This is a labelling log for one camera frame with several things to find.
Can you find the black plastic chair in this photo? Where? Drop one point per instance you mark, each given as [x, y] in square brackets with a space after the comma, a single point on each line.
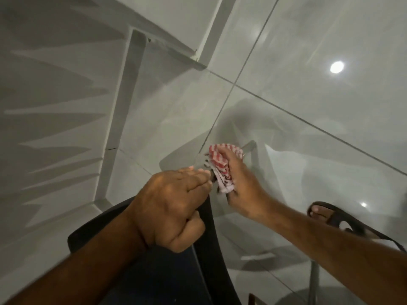
[210, 260]

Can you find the red white checked cloth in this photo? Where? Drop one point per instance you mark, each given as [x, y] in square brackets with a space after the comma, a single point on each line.
[219, 165]

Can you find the person's left thumb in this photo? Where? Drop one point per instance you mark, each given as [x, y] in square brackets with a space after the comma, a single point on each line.
[190, 233]

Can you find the person's right hand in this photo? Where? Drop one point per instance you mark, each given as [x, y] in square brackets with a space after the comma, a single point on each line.
[246, 190]

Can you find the person's left forearm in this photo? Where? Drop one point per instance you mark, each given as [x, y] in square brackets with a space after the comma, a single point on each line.
[79, 269]

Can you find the person's right forearm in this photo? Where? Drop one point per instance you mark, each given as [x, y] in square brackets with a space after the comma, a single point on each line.
[337, 250]

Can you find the person's left hand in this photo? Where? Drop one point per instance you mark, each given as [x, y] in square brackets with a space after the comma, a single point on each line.
[162, 206]

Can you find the grey metal chair leg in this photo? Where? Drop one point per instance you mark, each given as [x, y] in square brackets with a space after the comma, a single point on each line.
[313, 282]

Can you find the person's foot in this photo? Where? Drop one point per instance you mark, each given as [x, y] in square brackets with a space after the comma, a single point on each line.
[319, 213]

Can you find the person's right fingers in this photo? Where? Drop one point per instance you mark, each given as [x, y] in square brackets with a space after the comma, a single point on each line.
[231, 157]

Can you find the black sandal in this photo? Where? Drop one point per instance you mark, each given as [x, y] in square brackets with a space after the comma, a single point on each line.
[349, 223]

